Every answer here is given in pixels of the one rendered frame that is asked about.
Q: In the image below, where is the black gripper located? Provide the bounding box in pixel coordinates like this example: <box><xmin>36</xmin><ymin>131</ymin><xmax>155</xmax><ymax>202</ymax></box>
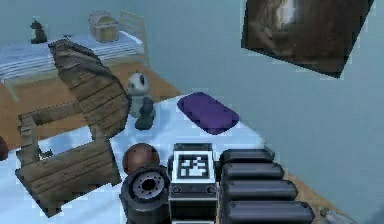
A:
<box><xmin>119</xmin><ymin>164</ymin><xmax>172</xmax><ymax>224</ymax></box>

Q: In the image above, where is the brown wooden chair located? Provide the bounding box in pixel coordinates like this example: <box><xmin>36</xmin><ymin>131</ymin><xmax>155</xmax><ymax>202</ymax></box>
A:
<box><xmin>14</xmin><ymin>38</ymin><xmax>132</xmax><ymax>218</ymax></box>

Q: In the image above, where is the brown ball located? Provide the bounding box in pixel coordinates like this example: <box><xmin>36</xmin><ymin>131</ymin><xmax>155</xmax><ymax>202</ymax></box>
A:
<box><xmin>121</xmin><ymin>142</ymin><xmax>161</xmax><ymax>176</ymax></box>

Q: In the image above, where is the white bed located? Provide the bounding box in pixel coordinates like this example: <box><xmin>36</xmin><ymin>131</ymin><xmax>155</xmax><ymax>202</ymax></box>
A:
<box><xmin>0</xmin><ymin>93</ymin><xmax>268</xmax><ymax>224</ymax></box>

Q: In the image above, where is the white panda plush toy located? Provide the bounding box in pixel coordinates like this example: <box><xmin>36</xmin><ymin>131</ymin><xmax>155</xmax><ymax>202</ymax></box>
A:
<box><xmin>127</xmin><ymin>71</ymin><xmax>157</xmax><ymax>131</ymax></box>

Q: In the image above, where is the purple pillow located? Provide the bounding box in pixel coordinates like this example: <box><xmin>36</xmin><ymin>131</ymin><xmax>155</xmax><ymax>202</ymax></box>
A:
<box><xmin>176</xmin><ymin>91</ymin><xmax>240</xmax><ymax>136</ymax></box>

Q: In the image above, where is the dark red round object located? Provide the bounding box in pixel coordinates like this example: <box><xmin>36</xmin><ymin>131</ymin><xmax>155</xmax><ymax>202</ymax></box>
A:
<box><xmin>0</xmin><ymin>135</ymin><xmax>10</xmax><ymax>162</ymax></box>

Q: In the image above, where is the tan wicker box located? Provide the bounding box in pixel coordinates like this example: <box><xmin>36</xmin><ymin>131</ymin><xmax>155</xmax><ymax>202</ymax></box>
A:
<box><xmin>87</xmin><ymin>10</ymin><xmax>120</xmax><ymax>44</ymax></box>

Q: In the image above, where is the white slatted desk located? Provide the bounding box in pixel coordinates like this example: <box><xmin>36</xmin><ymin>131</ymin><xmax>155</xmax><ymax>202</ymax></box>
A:
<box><xmin>0</xmin><ymin>30</ymin><xmax>145</xmax><ymax>103</ymax></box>

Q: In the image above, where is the dark cat figurine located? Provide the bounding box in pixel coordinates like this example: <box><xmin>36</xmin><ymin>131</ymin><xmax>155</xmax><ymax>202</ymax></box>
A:
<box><xmin>29</xmin><ymin>19</ymin><xmax>48</xmax><ymax>45</ymax></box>

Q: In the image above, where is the dark framed wall picture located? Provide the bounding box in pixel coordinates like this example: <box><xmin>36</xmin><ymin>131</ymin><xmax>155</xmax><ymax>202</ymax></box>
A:
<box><xmin>240</xmin><ymin>0</ymin><xmax>376</xmax><ymax>80</ymax></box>

